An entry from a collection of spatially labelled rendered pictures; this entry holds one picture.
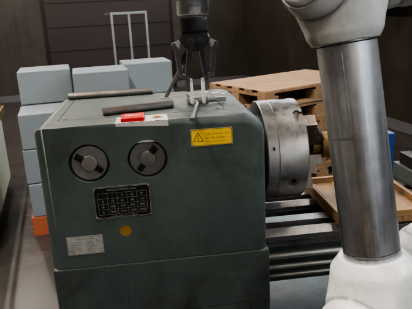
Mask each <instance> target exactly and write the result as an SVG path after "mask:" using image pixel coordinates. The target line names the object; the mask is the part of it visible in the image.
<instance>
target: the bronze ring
mask: <svg viewBox="0 0 412 309"><path fill-rule="evenodd" d="M322 133H323V136H324V141H323V143H322V144H319V145H310V154H311V155H319V154H321V156H322V158H326V157H330V151H329V141H328V136H327V131H325V132H322Z"/></svg>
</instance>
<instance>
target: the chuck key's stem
mask: <svg viewBox="0 0 412 309"><path fill-rule="evenodd" d="M194 99H196V100H197V101H198V102H199V104H203V103H202V96H201V97H194ZM205 100H206V104H208V103H209V102H221V101H226V96H216V97H208V96H206V97H205ZM186 101H187V105H192V104H191V101H190V97H187V99H186Z"/></svg>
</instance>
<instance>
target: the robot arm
mask: <svg viewBox="0 0 412 309"><path fill-rule="evenodd" d="M282 2H283V4H284V6H285V7H286V8H287V9H288V10H289V12H290V13H291V14H293V16H295V18H296V20H297V22H298V24H299V26H300V28H301V30H302V32H303V34H304V36H305V40H306V41H307V42H308V44H309V45H310V47H311V48H316V52H317V57H318V66H319V75H320V81H321V89H322V98H323V104H324V113H325V118H326V127H327V136H328V141H329V151H330V160H331V165H332V174H333V179H334V188H335V198H336V203H337V212H338V221H339V226H340V235H341V244H342V250H340V251H339V253H338V254H337V255H336V256H335V258H334V259H333V261H332V262H331V264H330V274H329V282H328V287H327V294H326V304H325V306H324V307H323V308H322V309H412V223H411V224H409V225H407V226H405V227H403V228H402V229H401V230H400V231H399V224H398V217H397V207H396V201H395V190H394V179H393V173H392V163H391V152H390V146H389V135H388V129H387V118H386V108H385V101H384V91H383V81H382V75H381V64H380V53H379V47H378V36H380V35H381V33H382V32H383V29H384V25H385V19H386V12H387V9H392V8H394V7H406V6H411V5H412V0H282ZM176 8H177V15H178V16H181V19H180V37H179V40H177V41H176V42H172V43H171V46H172V48H173V50H174V53H175V59H176V64H177V70H178V76H179V78H182V79H184V80H185V84H186V91H187V92H190V101H191V104H192V105H194V93H193V80H192V79H191V78H190V73H191V57H192V52H194V51H197V52H199V56H200V63H201V66H202V73H203V76H204V77H203V78H201V90H202V103H203V104H206V100H205V91H207V90H208V89H209V85H208V80H209V78H210V77H213V76H214V75H215V63H216V49H217V46H218V44H219V42H218V41H217V40H214V39H211V38H210V36H209V34H208V23H207V17H205V15H207V14H209V0H176ZM208 42H210V46H211V53H210V72H209V73H208V71H207V65H206V61H205V54H204V48H205V47H206V45H207V44H208ZM180 43H181V44H182V45H183V46H184V47H185V49H186V70H185V74H183V71H182V66H181V59H180V53H179V50H178V49H179V48H180Z"/></svg>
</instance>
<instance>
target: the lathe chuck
mask: <svg viewBox="0 0 412 309"><path fill-rule="evenodd" d="M265 101H267V102H268V103H269V105H270V107H271V109H272V112H273V115H274V118H275V122H276V126H277V132H278V140H279V146H280V180H279V185H278V191H277V193H276V195H275V197H274V198H277V197H289V196H299V195H301V194H303V192H304V191H305V189H306V187H307V183H308V177H309V171H310V146H309V139H308V131H307V125H306V122H302V123H301V124H297V122H295V119H294V115H293V113H294V112H298V113H302V109H301V108H300V105H299V104H298V102H297V101H296V100H295V99H293V98H288V99H282V100H275V99H271V100H265ZM292 177H297V178H299V182H298V183H297V184H295V185H290V184H289V183H288V181H289V180H290V179H291V178H292Z"/></svg>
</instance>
